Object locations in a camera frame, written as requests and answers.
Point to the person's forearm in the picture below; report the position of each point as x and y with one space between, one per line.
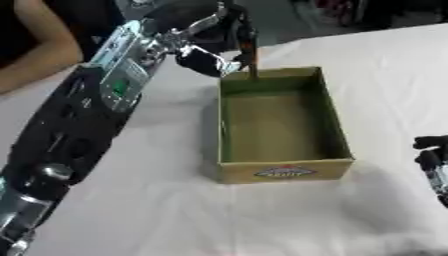
49 56

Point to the person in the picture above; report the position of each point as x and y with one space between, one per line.
11 33

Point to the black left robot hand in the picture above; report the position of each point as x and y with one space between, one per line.
186 13

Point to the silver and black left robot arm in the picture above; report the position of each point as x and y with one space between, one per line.
70 126

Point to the tan cardboard box green inside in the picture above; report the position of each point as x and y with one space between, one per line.
274 126

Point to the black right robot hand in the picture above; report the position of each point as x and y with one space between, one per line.
430 141

